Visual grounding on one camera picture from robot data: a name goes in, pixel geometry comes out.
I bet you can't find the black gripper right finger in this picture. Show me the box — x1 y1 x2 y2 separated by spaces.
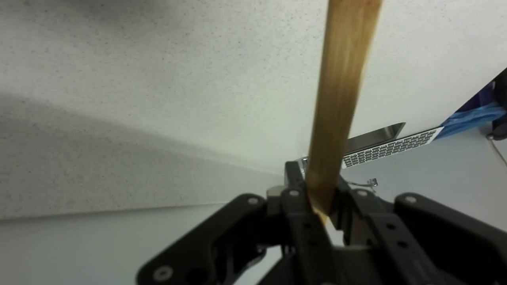
334 174 507 285

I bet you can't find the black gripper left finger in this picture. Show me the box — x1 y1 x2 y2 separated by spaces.
135 160 345 285

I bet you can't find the wooden spatula with yellow head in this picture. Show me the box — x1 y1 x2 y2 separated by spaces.
304 0 385 219

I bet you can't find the metal sink faucet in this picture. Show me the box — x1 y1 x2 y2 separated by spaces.
347 177 380 192

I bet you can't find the stainless steel sink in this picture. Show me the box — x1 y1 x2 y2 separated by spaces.
345 120 407 157

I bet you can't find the blue cover sheet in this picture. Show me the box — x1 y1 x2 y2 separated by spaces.
436 67 507 143

